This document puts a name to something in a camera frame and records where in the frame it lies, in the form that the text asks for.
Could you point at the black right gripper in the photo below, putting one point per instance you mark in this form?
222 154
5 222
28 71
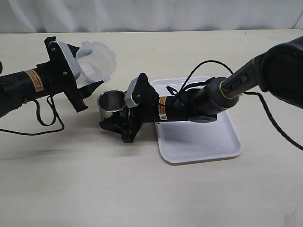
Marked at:
146 111

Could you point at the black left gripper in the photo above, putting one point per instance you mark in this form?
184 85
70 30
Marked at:
57 77

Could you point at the clear plastic measuring cup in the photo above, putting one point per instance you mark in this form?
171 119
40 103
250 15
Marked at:
97 63

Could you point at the stainless steel cup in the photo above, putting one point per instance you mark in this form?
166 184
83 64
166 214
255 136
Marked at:
110 102

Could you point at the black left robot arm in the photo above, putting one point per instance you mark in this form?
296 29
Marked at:
19 88

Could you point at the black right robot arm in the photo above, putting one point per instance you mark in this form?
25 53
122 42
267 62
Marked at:
278 71

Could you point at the white plastic tray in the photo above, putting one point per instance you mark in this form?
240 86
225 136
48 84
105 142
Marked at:
182 143

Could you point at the white backdrop curtain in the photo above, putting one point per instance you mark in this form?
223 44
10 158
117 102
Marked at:
60 16

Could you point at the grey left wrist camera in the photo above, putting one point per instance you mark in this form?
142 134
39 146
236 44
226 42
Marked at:
70 59

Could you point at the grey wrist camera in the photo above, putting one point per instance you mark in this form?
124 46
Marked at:
70 59
130 99

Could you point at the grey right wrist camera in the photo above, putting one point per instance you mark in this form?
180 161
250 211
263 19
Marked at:
130 99

